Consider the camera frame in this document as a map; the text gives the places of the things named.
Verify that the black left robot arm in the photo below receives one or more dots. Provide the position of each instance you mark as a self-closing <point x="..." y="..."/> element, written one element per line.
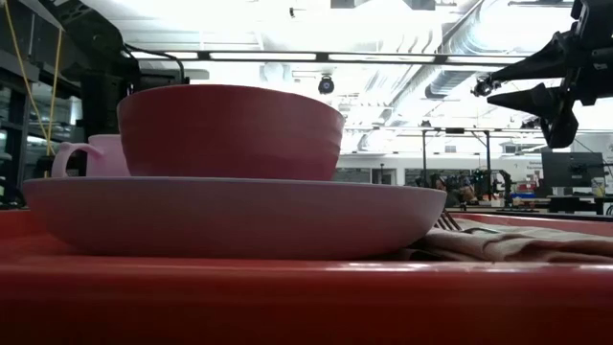
<point x="91" y="29"/>

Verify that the silver ventilation duct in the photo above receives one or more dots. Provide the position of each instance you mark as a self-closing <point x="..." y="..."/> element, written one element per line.
<point x="450" y="81"/>

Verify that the black ceiling-hung device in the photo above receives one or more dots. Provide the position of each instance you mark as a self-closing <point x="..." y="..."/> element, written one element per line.
<point x="481" y="88"/>

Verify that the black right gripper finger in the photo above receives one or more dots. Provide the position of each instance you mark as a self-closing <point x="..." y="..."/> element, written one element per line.
<point x="531" y="100"/>
<point x="541" y="62"/>

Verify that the pink bowl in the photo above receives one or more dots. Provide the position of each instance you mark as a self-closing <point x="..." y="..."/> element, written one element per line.
<point x="230" y="134"/>

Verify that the black monitor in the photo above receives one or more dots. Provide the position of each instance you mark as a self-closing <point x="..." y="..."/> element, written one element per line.
<point x="572" y="170"/>

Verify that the red plastic tray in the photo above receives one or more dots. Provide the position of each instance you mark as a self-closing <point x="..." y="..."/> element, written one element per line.
<point x="306" y="302"/>

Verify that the black overhead camera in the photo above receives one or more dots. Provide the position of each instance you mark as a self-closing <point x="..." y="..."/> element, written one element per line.
<point x="326" y="86"/>

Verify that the beige napkin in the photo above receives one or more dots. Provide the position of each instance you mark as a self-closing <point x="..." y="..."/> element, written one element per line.
<point x="503" y="244"/>

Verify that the black aluminium table frame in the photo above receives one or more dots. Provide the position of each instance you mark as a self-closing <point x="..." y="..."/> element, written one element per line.
<point x="323" y="56"/>

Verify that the black background station frame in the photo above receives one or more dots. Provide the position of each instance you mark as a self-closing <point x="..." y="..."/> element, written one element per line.
<point x="424" y="153"/>

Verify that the lavender round plate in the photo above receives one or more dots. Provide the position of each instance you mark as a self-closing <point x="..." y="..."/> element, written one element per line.
<point x="230" y="215"/>

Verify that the black background robot arm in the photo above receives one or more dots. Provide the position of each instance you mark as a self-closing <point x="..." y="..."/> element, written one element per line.
<point x="503" y="182"/>

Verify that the pink ribbed mug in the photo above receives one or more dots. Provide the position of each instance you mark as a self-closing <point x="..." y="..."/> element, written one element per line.
<point x="110" y="153"/>

